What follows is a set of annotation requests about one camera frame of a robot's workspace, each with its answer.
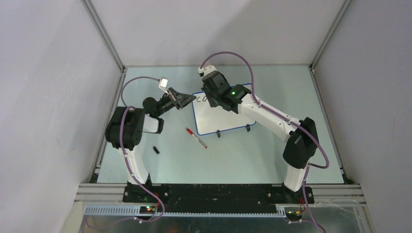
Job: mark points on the red whiteboard marker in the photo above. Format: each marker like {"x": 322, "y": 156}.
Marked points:
{"x": 196, "y": 137}

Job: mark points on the blue framed whiteboard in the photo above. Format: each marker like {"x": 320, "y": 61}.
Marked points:
{"x": 210, "y": 120}

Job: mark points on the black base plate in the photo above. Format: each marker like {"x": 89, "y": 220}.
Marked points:
{"x": 216, "y": 198}

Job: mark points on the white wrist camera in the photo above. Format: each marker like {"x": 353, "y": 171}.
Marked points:
{"x": 207, "y": 69}
{"x": 163, "y": 84}

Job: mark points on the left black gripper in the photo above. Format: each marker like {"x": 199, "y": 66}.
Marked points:
{"x": 180, "y": 100}

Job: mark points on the aluminium frame rail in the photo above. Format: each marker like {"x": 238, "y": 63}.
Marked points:
{"x": 100, "y": 198}

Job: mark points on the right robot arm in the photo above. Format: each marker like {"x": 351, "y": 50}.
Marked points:
{"x": 300, "y": 136}

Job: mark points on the black marker cap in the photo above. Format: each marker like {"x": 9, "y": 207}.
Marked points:
{"x": 156, "y": 150}

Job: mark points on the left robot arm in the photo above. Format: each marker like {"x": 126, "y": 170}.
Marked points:
{"x": 127, "y": 125}

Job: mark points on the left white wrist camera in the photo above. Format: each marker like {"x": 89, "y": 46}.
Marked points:
{"x": 163, "y": 84}

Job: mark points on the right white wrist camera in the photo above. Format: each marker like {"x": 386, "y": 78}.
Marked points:
{"x": 207, "y": 69}

